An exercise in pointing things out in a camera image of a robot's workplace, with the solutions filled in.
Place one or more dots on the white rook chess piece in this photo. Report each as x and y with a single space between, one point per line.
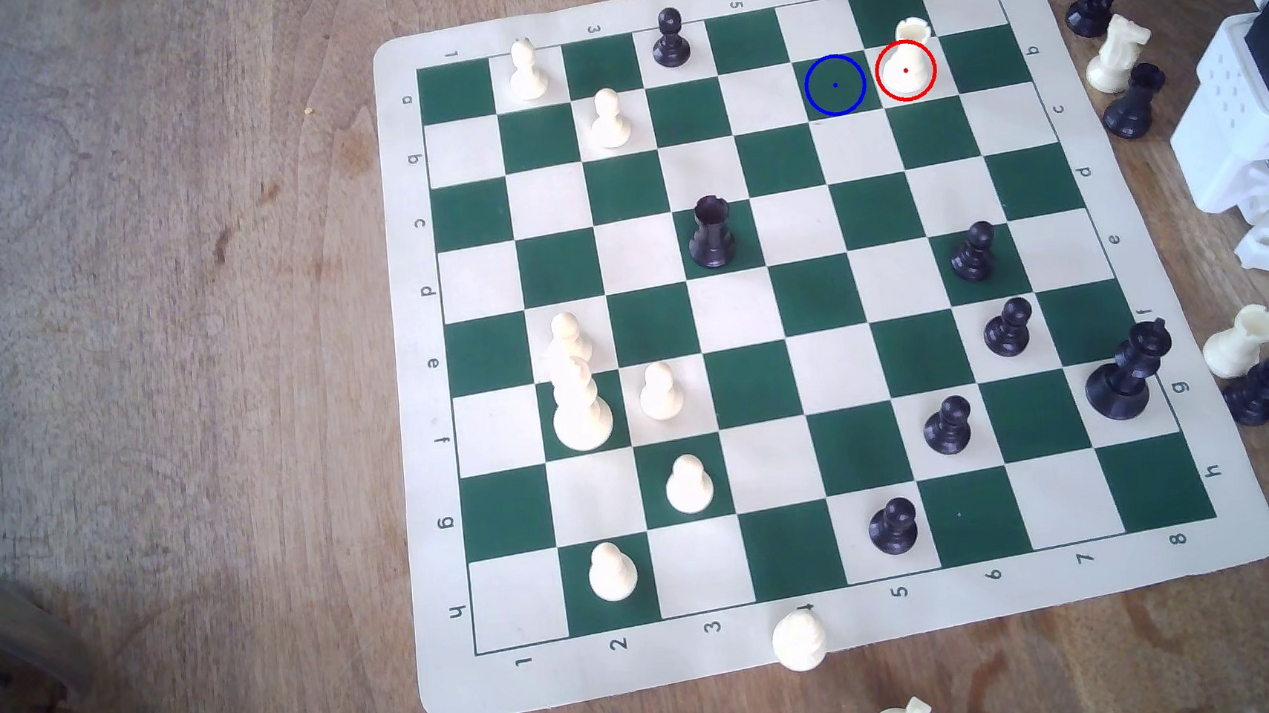
1237 346
908 64

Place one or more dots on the white king chess piece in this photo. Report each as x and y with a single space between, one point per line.
582 416

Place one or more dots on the black rook chess piece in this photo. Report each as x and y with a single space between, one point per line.
711 237

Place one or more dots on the green and white chess mat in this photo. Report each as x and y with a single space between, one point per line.
809 300

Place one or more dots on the black pawn chess piece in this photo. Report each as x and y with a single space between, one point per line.
948 431
894 532
671 43
971 257
1007 333

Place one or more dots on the black king chess piece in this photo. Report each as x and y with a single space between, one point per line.
1119 384

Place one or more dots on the black bishop chess piece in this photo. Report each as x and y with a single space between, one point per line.
1131 110

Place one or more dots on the white knight chess piece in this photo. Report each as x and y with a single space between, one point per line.
1114 61

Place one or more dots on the black knight chess piece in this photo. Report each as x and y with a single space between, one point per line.
1092 6
1257 393

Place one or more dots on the grey furniture leg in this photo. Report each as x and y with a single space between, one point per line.
6 624

